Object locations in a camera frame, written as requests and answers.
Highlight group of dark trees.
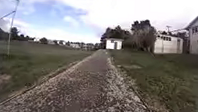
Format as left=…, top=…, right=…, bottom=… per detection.
left=99, top=16, right=160, bottom=54

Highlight green grass field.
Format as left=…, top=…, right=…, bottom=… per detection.
left=103, top=47, right=198, bottom=112
left=0, top=39, right=97, bottom=112

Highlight long white building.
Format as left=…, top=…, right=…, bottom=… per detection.
left=152, top=33, right=185, bottom=56

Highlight grey gravel path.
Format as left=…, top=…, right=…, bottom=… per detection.
left=0, top=41, right=165, bottom=112

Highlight white metal goal frame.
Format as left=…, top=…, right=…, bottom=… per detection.
left=0, top=0, right=21, bottom=57

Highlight small white building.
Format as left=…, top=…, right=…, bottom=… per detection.
left=104, top=37, right=124, bottom=52

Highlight overhead wires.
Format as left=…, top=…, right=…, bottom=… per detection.
left=164, top=16, right=198, bottom=36

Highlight distant row of buildings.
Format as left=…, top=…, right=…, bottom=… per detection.
left=31, top=36, right=100, bottom=52

